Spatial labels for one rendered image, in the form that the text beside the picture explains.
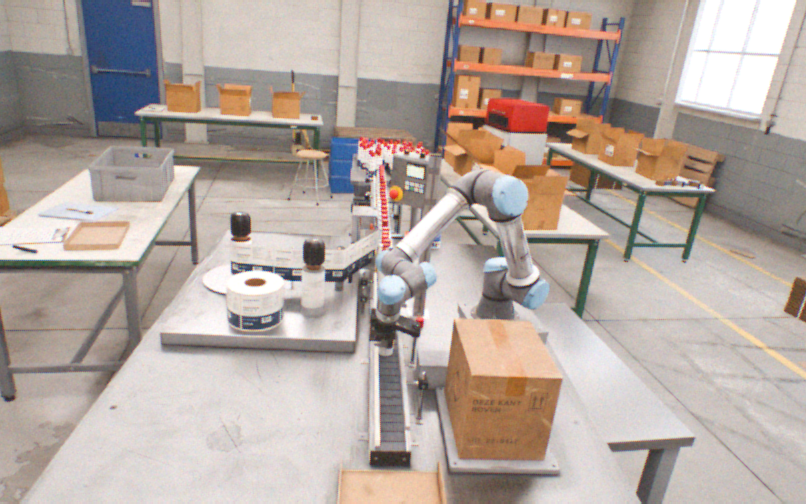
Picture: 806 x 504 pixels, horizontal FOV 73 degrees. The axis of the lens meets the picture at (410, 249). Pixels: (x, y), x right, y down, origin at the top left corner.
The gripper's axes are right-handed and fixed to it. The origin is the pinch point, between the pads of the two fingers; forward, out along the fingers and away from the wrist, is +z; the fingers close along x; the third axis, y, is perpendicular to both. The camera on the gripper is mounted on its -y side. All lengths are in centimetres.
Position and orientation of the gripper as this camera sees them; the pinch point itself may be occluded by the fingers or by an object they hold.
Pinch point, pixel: (389, 345)
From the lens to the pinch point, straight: 185.8
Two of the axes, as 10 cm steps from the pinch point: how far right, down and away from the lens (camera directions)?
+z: -1.1, 6.2, 7.8
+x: 0.1, 7.8, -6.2
